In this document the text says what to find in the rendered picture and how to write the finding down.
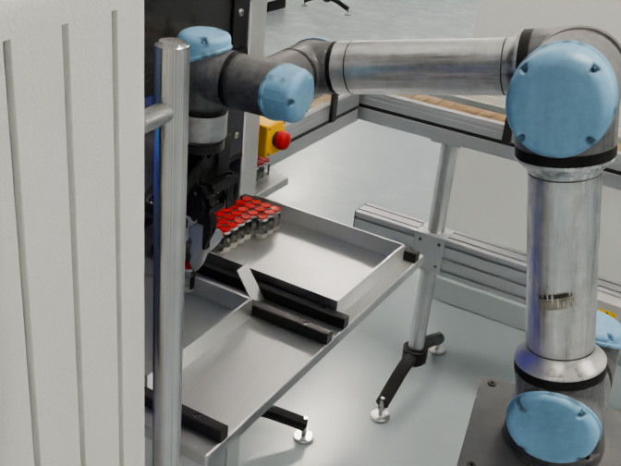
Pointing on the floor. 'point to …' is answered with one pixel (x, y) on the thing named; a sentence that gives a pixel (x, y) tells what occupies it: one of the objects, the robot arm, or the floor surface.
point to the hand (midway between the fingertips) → (186, 262)
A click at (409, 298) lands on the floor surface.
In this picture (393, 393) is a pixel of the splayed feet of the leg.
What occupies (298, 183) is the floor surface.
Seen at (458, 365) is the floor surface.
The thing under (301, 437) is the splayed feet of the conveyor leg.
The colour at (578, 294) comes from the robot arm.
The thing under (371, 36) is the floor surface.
